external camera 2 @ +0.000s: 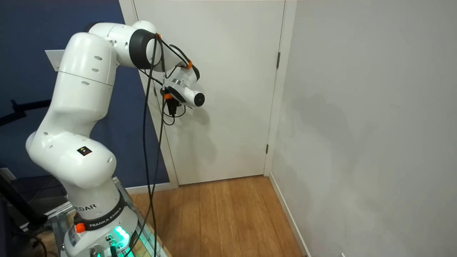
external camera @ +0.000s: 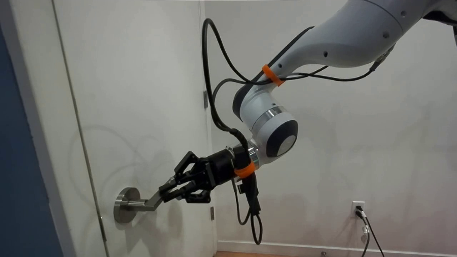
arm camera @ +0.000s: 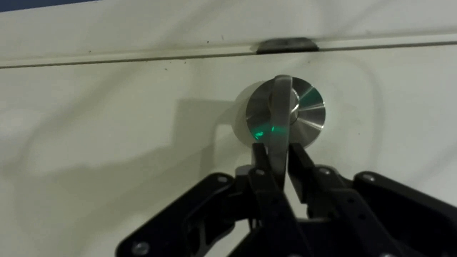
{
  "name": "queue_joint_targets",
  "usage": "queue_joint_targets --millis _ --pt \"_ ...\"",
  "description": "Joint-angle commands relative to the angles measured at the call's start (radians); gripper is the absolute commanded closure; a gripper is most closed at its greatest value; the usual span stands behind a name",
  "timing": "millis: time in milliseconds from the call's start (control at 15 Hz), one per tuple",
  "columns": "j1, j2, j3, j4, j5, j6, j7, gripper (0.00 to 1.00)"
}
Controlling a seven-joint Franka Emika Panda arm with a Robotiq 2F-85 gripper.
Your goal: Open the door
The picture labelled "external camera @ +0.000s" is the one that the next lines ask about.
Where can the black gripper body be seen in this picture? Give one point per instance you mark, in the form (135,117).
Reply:
(219,169)

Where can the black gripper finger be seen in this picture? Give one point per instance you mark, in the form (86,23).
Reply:
(198,194)
(184,179)

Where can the white door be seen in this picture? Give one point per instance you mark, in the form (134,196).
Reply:
(138,94)

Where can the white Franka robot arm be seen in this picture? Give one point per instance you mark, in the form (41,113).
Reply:
(352,37)

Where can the metal door hinge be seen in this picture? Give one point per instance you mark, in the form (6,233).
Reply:
(206,99)
(212,213)

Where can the white baseboard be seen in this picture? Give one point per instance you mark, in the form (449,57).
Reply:
(305,247)

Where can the white wall outlet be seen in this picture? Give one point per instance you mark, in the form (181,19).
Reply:
(359,206)

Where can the white door frame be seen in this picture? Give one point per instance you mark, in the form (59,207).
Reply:
(44,119)

